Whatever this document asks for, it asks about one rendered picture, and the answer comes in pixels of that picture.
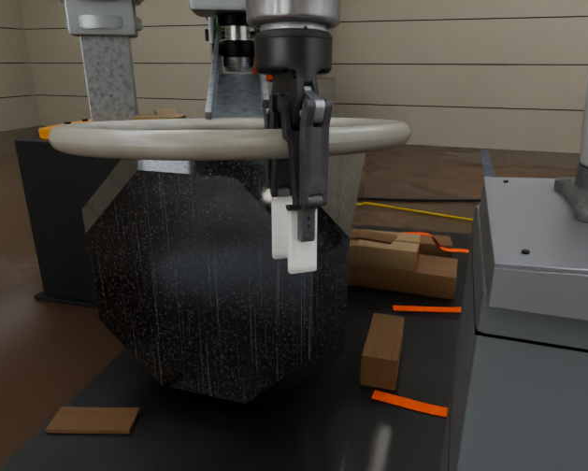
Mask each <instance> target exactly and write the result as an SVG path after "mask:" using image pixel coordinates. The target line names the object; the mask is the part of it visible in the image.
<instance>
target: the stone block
mask: <svg viewBox="0 0 588 471"><path fill-rule="evenodd" d="M365 179H366V153H357V154H348V155H337V156H329V162H328V200H327V205H326V206H320V207H319V208H317V270H316V271H311V272H304V273H296V274H290V273H289V272H288V258H283V259H276V260H275V259H274V258H273V257H272V205H271V198H272V197H271V194H270V189H267V188H266V187H265V160H236V161H153V160H124V159H121V160H120V161H119V163H118V164H117V165H116V166H115V168H114V169H113V170H112V171H111V173H110V174H109V175H108V177H107V178H106V179H105V181H104V182H103V183H102V184H101V186H100V187H99V188H98V190H97V191H96V192H95V193H94V195H93V196H92V197H91V199H90V200H89V201H88V203H87V204H86V205H85V206H84V208H83V209H82V216H83V221H84V228H85V234H86V240H87V246H88V252H89V258H90V264H91V269H92V276H93V286H94V293H95V299H96V304H97V311H98V317H99V320H100V321H101V322H102V323H103V324H104V325H105V326H106V327H107V328H108V329H109V331H110V332H111V333H112V334H114V335H115V336H116V337H117V338H118V339H119V341H120V342H121V343H122V344H123V345H124V346H125V347H126V348H127V349H128V350H129V351H130V352H131V353H132V354H133V355H134V356H135V357H136V359H137V360H138V361H139V362H140V363H141V364H142V365H143V366H144V367H145V368H146V369H147V370H148V371H149V372H150V373H151V374H152V376H153V377H154V378H155V379H156V380H157V381H158V382H159V383H160V384H161V385H162V386H166V387H170V388H175V389H179V390H184V391H187V392H192V393H200V394H204V395H208V396H213V397H217V398H221V399H226V400H230V401H235V402H239V403H243V404H250V405H260V406H266V405H268V404H269V403H271V402H272V401H274V400H275V399H277V398H278V397H280V396H281V395H283V394H284V393H286V392H288V391H289V390H291V389H292V388H293V387H294V386H295V385H297V384H298V383H300V382H301V381H303V380H304V379H306V378H308V377H309V376H311V375H312V374H314V373H315V372H317V371H318V370H320V369H321V368H323V367H324V366H326V365H327V364H329V363H331V362H332V361H334V360H335V359H336V358H337V357H339V356H340V355H342V354H343V353H345V349H346V341H347V333H348V326H349V318H350V311H351V297H352V289H353V282H354V274H355V266H356V259H357V251H358V244H359V236H360V229H361V221H362V214H363V206H364V197H365Z"/></svg>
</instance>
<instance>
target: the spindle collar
mask: <svg viewBox="0 0 588 471"><path fill-rule="evenodd" d="M220 55H221V56H222V57H224V58H223V70H224V71H230V72H246V71H253V70H254V58H253V57H254V40H251V34H250V27H249V26H244V25H228V26H225V40H222V42H220Z"/></svg>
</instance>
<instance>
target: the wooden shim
mask: <svg viewBox="0 0 588 471"><path fill-rule="evenodd" d="M139 412H140V408H139V407H61V408H60V409H59V411H58V412H57V413H56V415H55V416H54V418H53V419H52V421H51V422H50V424H49V425H48V427H47V428H46V432H47V433H60V434H130V433H131V430H132V428H133V426H134V424H135V422H136V418H137V416H138V414H139Z"/></svg>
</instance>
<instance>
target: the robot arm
mask: <svg viewBox="0 0 588 471"><path fill-rule="evenodd" d="M246 20H247V24H248V25H249V26H250V27H251V28H254V29H258V30H260V32H258V33H257V34H256V36H255V37H254V65H255V70H256V72H258V73H259V74H263V75H271V76H272V77H273V81H272V90H271V94H270V95H269V99H264V100H263V103H262V108H263V115H264V125H265V129H281V131H282V137H283V139H284V140H286V141H287V142H288V152H289V159H270V160H265V187H266V188H267V189H270V194H271V197H272V198H271V205H272V257H273V258H274V259H275V260H276V259H283V258H288V272H289V273H290V274H296V273H304V272H311V271H316V270H317V208H319V207H320V206H326V205H327V200H328V162H329V125H330V121H331V115H332V109H333V102H332V100H331V99H321V98H320V97H319V88H318V82H317V78H316V75H323V74H327V73H329V72H330V71H331V69H332V38H333V37H332V36H330V33H328V32H326V30H328V29H332V28H335V27H337V26H338V25H339V24H340V0H246ZM553 188H554V189H555V190H557V191H559V192H560V193H562V194H563V196H564V197H565V198H566V200H567V201H568V202H569V204H570V205H571V206H572V207H573V209H574V210H575V217H574V218H575V220H577V221H582V222H588V92H587V96H586V101H585V108H584V113H583V121H582V129H581V156H580V162H579V166H578V170H577V174H576V177H574V178H557V179H556V180H555V181H554V186H553Z"/></svg>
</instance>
